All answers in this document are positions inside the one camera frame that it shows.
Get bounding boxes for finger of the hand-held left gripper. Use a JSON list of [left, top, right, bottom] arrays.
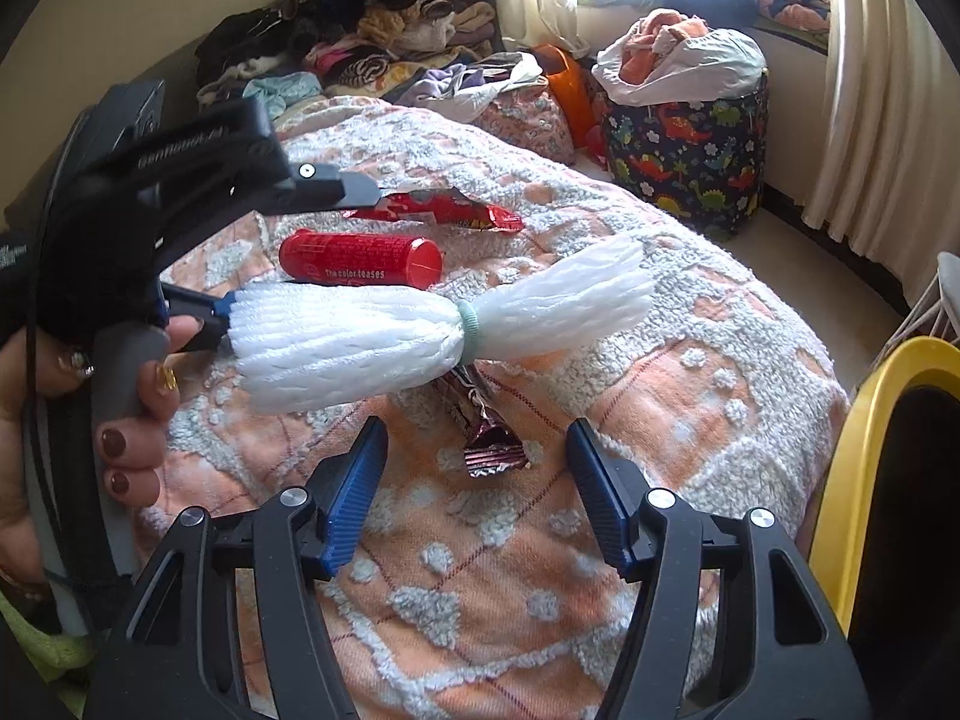
[[160, 281, 235, 355], [90, 100, 385, 256]]

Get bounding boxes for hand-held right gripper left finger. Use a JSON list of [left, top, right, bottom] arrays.
[[82, 416, 391, 720]]

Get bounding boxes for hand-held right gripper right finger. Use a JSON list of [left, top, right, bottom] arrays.
[[564, 418, 875, 720]]

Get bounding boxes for dark red foil wrapper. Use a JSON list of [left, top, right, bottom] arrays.
[[439, 364, 530, 479]]

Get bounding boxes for white foam fruit net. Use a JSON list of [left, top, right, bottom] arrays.
[[225, 232, 661, 415]]

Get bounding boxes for red snack wrapper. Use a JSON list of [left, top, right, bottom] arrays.
[[341, 187, 526, 235]]

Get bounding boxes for yellow plastic bin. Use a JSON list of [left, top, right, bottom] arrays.
[[808, 336, 960, 720]]

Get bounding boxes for person's left hand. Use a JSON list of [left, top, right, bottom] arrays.
[[0, 315, 205, 605]]

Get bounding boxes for orange white tufted blanket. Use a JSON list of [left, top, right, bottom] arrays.
[[131, 94, 852, 720]]

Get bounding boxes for red cylindrical can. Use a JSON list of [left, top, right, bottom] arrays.
[[277, 227, 445, 291]]

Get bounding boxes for pile of clothes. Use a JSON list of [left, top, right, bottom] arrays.
[[195, 0, 545, 125]]

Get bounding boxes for floral cloth bag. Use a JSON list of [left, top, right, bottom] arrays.
[[480, 82, 578, 166]]

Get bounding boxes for dinosaur print laundry basket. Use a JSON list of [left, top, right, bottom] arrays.
[[604, 67, 772, 241]]

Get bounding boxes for orange bag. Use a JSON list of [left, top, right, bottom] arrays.
[[532, 45, 601, 151]]

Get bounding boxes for white plastic bag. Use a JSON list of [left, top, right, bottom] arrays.
[[592, 9, 767, 107]]

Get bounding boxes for pink orange cloth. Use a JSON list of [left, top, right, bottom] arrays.
[[619, 9, 710, 83]]

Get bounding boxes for orange navy patterned cloth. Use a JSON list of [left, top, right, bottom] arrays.
[[754, 0, 833, 35]]

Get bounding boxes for white wire rack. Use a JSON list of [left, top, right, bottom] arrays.
[[889, 251, 960, 361]]

